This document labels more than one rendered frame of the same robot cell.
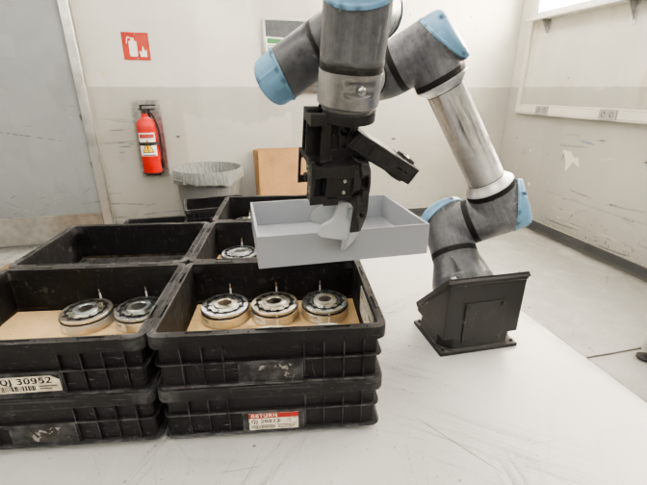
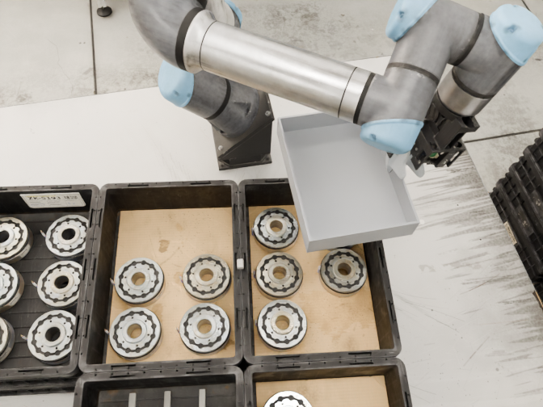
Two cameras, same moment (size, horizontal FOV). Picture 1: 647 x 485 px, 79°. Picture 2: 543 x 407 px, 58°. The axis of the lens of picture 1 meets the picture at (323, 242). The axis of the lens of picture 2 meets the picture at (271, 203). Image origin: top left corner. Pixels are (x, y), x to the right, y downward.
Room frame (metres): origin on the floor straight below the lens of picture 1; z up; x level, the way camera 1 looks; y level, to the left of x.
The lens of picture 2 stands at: (0.81, 0.49, 1.87)
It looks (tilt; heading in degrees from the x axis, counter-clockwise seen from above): 61 degrees down; 267
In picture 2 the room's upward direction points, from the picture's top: 5 degrees clockwise
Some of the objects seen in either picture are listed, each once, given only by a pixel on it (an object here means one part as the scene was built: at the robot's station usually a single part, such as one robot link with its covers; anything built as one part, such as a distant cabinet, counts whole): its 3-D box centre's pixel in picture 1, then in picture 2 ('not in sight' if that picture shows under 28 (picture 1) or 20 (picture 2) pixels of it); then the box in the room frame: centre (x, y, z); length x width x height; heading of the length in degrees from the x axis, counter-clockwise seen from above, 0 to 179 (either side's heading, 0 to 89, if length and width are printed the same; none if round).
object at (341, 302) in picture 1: (324, 301); (275, 227); (0.77, 0.00, 0.86); 0.10 x 0.10 x 0.01
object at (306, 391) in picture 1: (275, 359); not in sight; (0.70, 0.10, 0.76); 0.40 x 0.30 x 0.12; 95
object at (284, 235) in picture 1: (331, 225); (343, 174); (0.66, -0.01, 1.08); 0.27 x 0.20 x 0.05; 103
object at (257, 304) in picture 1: (274, 303); (279, 274); (0.77, 0.11, 0.86); 0.10 x 0.10 x 0.01
